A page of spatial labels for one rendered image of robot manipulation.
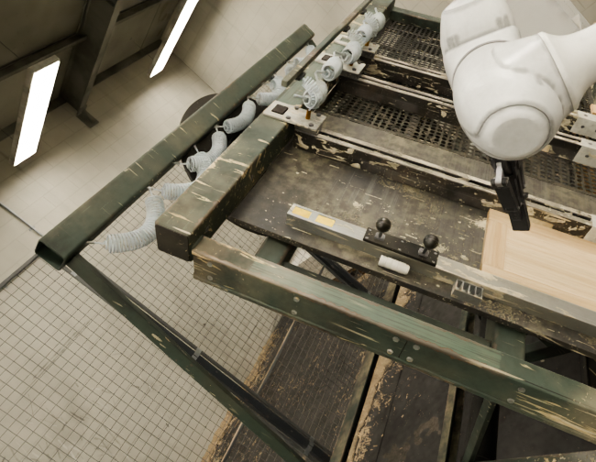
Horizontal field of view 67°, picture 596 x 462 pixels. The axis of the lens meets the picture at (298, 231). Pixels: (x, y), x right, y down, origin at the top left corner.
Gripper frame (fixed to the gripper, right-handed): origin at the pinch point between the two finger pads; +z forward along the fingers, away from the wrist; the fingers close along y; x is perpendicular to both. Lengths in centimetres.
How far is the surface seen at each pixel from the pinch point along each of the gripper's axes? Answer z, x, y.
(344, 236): 10.5, -46.0, -3.5
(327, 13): 80, -348, -506
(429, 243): 11.4, -21.9, -2.8
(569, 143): 49, -7, -93
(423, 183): 23, -39, -40
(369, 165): 13, -54, -39
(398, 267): 19.4, -32.3, -1.6
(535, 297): 37.2, -3.9, -9.8
